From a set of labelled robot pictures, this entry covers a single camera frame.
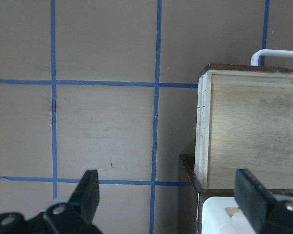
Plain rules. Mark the dark brown wooden cabinet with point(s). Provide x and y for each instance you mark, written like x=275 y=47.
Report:
x=192 y=196

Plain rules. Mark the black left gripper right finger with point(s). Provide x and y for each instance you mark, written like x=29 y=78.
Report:
x=266 y=213

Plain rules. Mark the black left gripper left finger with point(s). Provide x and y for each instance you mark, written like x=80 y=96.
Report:
x=74 y=216

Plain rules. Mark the wooden drawer with white handle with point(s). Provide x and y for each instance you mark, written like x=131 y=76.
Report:
x=245 y=120

